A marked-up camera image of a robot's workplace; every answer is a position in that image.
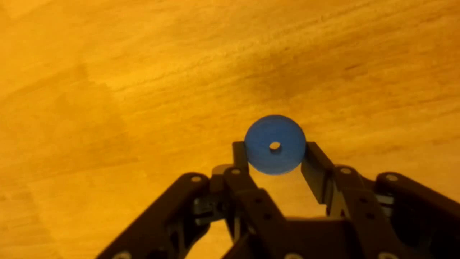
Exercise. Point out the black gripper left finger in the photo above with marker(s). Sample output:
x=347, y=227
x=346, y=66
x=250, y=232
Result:
x=186, y=210

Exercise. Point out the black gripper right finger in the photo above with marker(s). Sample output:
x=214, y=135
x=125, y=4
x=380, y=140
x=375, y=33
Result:
x=392, y=216

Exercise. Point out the blue disc with hole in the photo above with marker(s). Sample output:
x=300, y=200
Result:
x=275, y=144

